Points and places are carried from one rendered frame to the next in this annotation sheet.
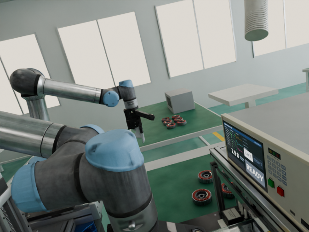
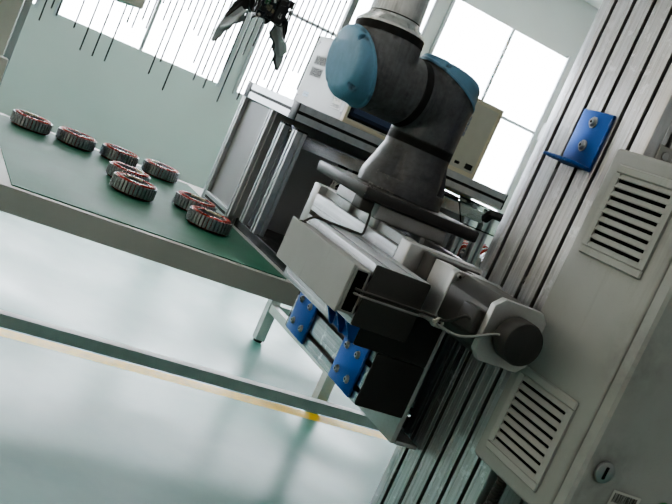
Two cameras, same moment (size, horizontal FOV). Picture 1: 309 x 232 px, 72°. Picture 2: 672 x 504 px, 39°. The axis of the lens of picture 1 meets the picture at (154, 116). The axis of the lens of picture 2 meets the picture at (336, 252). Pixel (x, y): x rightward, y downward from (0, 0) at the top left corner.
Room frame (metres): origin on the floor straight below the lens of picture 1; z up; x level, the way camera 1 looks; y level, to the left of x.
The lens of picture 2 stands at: (1.64, 2.04, 1.11)
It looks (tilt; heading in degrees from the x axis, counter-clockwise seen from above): 7 degrees down; 247
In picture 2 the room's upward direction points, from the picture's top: 24 degrees clockwise
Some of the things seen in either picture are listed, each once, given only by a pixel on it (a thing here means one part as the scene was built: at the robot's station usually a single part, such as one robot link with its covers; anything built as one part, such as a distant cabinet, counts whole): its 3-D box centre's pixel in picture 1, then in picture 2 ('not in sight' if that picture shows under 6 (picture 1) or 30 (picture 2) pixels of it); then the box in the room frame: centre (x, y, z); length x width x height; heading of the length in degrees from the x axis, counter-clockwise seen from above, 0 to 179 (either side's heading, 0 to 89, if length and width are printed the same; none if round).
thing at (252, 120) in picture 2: not in sight; (239, 157); (0.95, -0.52, 0.91); 0.28 x 0.03 x 0.32; 94
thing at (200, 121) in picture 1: (171, 138); not in sight; (2.98, -0.17, 0.38); 1.85 x 1.10 x 0.75; 4
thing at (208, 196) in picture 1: (201, 196); (209, 220); (1.05, -0.16, 0.77); 0.11 x 0.11 x 0.04
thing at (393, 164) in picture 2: not in sight; (409, 167); (0.96, 0.58, 1.09); 0.15 x 0.15 x 0.10
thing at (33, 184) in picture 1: (62, 176); not in sight; (0.32, 0.17, 1.45); 0.11 x 0.11 x 0.08; 85
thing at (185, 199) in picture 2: (229, 189); (194, 204); (1.06, -0.33, 0.77); 0.11 x 0.11 x 0.04
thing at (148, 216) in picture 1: (133, 213); not in sight; (0.29, 0.07, 1.37); 0.08 x 0.08 x 0.05
